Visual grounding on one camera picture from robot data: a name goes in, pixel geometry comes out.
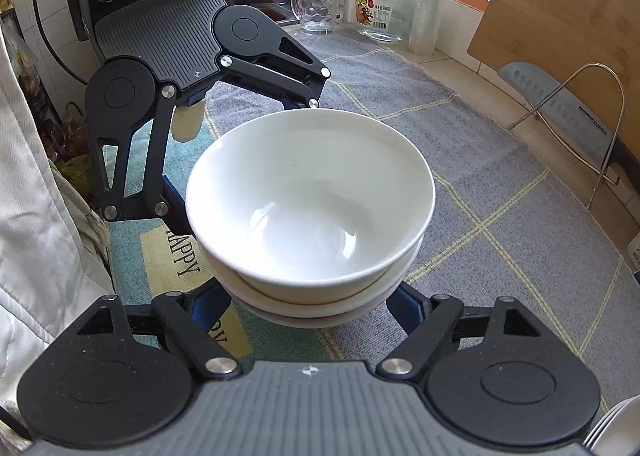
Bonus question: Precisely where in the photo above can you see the white blue salt bag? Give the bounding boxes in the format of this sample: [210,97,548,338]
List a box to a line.
[627,234,640,284]

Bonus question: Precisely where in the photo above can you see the grey green checked cloth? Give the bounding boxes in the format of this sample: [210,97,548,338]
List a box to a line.
[110,29,639,412]

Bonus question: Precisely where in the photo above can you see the gloved left hand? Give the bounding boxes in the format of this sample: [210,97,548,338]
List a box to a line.
[170,100,206,143]

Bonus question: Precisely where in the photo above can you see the black cable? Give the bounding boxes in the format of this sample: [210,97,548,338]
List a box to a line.
[28,0,91,87]

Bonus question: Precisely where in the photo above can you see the santoku knife black handle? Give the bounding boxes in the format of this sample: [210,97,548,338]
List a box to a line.
[498,62,639,192]

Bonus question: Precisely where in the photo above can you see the clear glass mug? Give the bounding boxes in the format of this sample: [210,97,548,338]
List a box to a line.
[290,0,340,34]

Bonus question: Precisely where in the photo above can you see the bamboo cutting board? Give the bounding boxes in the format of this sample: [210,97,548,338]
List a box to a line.
[468,0,639,148]

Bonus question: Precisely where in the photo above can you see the white plate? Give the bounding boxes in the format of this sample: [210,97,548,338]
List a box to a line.
[584,395,640,456]

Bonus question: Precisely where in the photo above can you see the beige jacket left forearm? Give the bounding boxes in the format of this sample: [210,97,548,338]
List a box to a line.
[0,0,116,417]

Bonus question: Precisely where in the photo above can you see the white bowl pink flowers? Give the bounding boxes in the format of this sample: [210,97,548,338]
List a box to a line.
[203,237,424,318]

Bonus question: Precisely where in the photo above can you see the metal wire board stand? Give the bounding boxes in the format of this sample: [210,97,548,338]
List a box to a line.
[498,62,626,186]

